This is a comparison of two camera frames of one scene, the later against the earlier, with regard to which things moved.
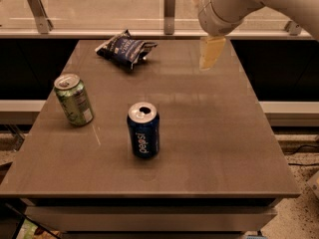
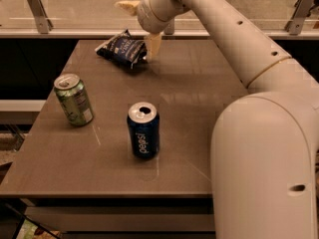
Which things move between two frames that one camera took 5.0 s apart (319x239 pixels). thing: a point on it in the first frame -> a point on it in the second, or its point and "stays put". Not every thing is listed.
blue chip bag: x=125 y=49 stays put
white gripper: x=206 y=17 -> x=145 y=14
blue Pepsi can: x=144 y=125 stays put
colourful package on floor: x=29 y=230 stays put
